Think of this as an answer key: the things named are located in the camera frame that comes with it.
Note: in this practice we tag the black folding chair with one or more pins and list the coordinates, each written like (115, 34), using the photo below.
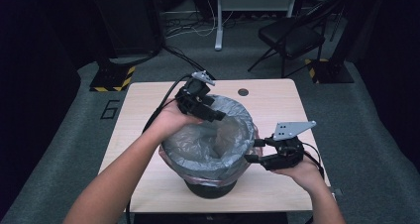
(292, 35)

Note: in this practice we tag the striped black stand base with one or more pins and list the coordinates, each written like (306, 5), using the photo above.
(110, 78)
(332, 71)

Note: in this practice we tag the white metal desk frame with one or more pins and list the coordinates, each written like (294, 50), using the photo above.
(218, 25)

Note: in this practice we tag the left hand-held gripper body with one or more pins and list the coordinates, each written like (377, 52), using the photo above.
(194, 93)

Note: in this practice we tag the person's left hand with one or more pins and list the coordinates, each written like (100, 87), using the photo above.
(171, 121)

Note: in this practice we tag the black mesh trash bin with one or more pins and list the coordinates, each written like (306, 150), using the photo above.
(211, 191)

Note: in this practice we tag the grey plastic trash bag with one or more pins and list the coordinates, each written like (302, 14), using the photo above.
(204, 144)

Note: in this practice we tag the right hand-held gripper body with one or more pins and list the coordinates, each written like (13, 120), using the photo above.
(287, 151)

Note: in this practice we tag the dark cabinet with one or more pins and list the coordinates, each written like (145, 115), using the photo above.
(128, 19)

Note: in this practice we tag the person's right hand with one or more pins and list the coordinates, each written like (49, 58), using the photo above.
(305, 176)

